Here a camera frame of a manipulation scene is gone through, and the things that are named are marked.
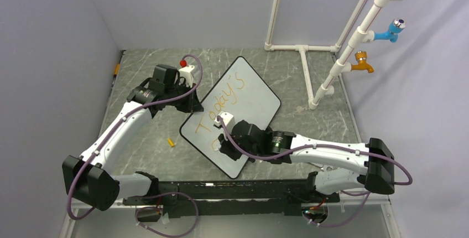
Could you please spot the orange black pen at wall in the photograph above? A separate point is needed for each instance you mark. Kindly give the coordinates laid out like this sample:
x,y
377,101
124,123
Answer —
x,y
116,71

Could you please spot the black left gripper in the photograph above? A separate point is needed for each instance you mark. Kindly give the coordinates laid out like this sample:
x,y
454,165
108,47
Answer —
x,y
192,105

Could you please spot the white whiteboard black frame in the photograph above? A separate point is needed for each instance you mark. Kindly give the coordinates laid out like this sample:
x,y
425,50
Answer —
x,y
240,91

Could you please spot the orange marker cap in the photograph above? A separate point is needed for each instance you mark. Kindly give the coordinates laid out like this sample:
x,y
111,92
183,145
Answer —
x,y
170,142

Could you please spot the white pvc pipe frame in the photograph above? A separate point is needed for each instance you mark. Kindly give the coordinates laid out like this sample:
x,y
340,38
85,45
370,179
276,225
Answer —
x,y
347,45

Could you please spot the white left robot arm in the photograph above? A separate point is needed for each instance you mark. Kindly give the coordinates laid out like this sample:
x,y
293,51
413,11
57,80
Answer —
x,y
88,178

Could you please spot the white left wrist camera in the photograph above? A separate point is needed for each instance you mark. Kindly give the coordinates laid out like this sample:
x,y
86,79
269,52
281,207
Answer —
x,y
188,72

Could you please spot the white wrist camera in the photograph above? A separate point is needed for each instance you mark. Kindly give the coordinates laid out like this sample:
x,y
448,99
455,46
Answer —
x,y
188,72
226,118

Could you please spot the blue faucet tap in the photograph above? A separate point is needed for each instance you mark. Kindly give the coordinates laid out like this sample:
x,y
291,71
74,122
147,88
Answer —
x,y
392,34

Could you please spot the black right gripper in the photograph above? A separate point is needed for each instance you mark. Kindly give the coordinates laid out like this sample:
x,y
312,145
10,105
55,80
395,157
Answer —
x,y
226,148

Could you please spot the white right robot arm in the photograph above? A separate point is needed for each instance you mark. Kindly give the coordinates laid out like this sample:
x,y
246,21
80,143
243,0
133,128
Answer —
x,y
357,165

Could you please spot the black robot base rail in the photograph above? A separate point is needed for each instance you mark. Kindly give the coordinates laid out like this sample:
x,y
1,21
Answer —
x,y
288,197

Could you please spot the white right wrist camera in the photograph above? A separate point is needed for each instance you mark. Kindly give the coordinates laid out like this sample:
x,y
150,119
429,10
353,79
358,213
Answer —
x,y
226,118

